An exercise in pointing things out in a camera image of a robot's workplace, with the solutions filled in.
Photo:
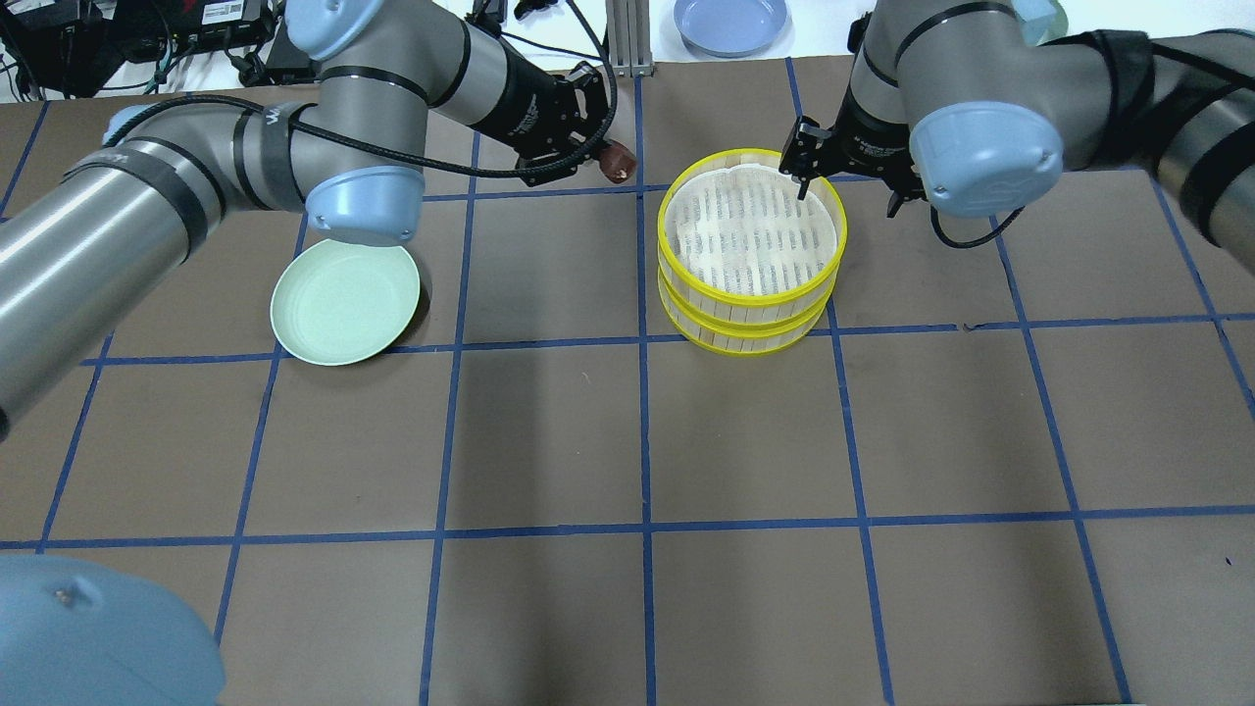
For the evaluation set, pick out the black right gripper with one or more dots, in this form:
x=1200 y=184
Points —
x=867 y=140

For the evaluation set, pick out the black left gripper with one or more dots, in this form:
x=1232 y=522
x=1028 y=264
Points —
x=525 y=114

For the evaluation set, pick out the brown bun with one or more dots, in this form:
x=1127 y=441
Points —
x=616 y=161

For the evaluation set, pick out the yellow bamboo steamer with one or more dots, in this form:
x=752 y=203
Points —
x=733 y=230
x=743 y=332

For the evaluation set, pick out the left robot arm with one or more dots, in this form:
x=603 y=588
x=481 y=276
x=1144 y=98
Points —
x=404 y=86

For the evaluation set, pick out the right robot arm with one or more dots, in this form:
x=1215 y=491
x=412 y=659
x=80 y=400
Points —
x=948 y=102

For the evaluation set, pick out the blue plate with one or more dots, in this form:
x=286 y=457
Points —
x=730 y=29

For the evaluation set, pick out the light green plate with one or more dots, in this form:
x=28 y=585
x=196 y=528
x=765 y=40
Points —
x=340 y=304

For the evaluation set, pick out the aluminium frame post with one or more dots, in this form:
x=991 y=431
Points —
x=629 y=37

